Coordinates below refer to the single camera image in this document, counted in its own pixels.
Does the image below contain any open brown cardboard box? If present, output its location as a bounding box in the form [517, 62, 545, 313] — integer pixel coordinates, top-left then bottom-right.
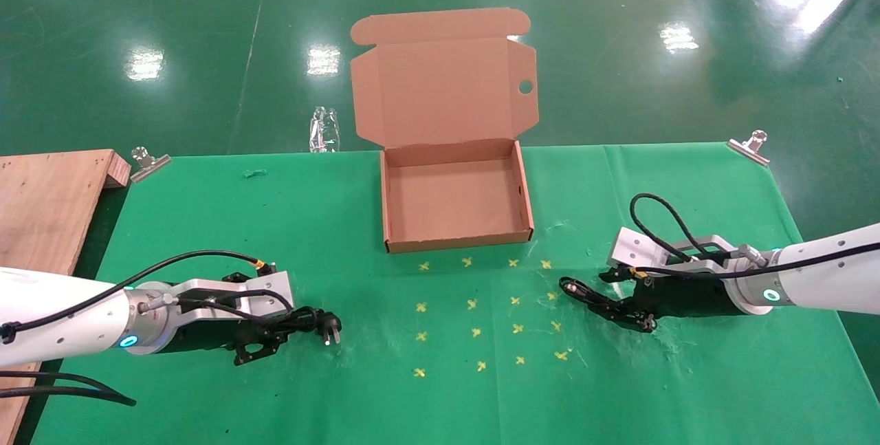
[349, 8, 539, 254]

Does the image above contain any brown wooden board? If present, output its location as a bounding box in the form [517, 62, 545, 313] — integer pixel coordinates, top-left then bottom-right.
[0, 149, 132, 445]

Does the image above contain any green table cloth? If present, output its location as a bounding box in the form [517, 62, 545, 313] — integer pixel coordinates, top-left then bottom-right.
[29, 142, 880, 445]

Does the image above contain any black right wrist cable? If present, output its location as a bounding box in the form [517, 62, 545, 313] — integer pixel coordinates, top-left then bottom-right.
[629, 193, 880, 279]

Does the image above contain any black power cable with plug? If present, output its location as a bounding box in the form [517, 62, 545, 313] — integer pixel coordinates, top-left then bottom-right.
[268, 306, 343, 347]

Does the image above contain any black loose cable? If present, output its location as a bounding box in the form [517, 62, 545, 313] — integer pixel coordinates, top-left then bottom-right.
[0, 371, 136, 406]

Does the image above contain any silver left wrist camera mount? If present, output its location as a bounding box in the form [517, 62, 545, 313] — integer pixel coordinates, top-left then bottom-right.
[172, 271, 295, 327]

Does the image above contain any black thin mouse cable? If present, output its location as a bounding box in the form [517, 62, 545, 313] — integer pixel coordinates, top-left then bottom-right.
[559, 277, 623, 318]

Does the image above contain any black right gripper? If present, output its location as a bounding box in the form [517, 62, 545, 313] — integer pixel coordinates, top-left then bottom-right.
[596, 264, 737, 333]

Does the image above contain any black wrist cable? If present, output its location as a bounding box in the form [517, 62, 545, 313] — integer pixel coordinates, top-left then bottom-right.
[629, 193, 880, 279]
[0, 250, 295, 346]

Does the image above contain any silver metal binder clip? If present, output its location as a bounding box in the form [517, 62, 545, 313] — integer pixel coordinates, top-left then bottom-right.
[727, 130, 771, 166]
[129, 146, 171, 183]

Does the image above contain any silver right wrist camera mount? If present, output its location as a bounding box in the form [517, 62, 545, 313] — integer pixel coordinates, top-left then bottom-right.
[608, 227, 741, 275]

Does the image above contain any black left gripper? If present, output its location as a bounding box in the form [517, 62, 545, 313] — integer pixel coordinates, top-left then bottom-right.
[158, 270, 290, 367]

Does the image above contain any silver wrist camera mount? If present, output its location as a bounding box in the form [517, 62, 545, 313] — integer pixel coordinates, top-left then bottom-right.
[172, 271, 295, 327]
[608, 227, 741, 275]

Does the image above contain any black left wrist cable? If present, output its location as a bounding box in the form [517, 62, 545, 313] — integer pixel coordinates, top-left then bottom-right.
[0, 250, 295, 346]

